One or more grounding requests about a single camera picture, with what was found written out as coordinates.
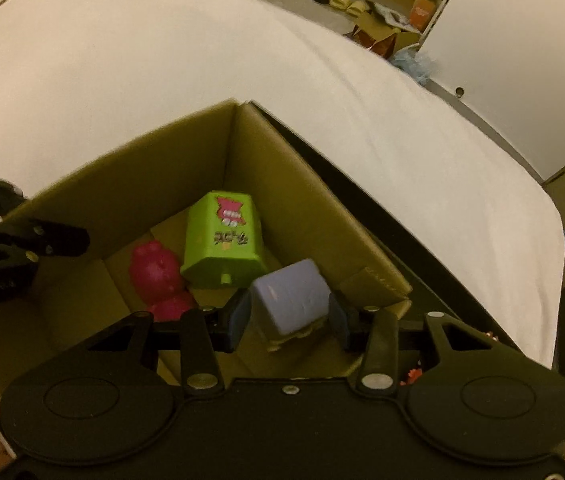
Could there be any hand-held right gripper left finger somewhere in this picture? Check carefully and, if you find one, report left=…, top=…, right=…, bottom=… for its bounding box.
left=70, top=290, right=253, bottom=393

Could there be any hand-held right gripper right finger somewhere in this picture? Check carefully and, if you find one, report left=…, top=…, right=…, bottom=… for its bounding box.
left=328, top=292, right=528, bottom=395

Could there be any purple toy cube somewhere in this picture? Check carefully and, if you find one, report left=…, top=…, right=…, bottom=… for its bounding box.
left=250, top=258, right=333, bottom=353

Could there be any green toy cube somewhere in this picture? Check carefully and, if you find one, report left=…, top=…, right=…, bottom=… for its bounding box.
left=180, top=191, right=267, bottom=291

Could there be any magenta pig toy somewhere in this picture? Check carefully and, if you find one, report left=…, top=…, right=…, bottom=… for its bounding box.
left=129, top=240, right=197, bottom=323

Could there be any blue plastic bag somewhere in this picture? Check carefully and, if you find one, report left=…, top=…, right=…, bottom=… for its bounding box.
left=392, top=50, right=438, bottom=83

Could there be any brown floor cardboard box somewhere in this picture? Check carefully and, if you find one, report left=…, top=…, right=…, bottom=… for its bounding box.
left=352, top=10, right=420, bottom=57

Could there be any orange box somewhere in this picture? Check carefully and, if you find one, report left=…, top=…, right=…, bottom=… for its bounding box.
left=409, top=0, right=435, bottom=28

